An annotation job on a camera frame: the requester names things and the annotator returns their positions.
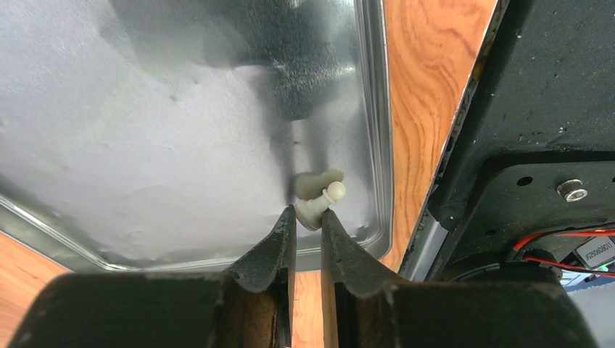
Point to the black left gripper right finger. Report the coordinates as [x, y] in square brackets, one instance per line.
[365, 304]

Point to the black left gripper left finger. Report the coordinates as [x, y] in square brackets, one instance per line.
[248, 304]

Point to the white pawn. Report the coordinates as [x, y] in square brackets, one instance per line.
[310, 212]

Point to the silver tin lid tray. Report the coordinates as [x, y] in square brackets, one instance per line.
[170, 135]

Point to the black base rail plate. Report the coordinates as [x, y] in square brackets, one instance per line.
[528, 172]

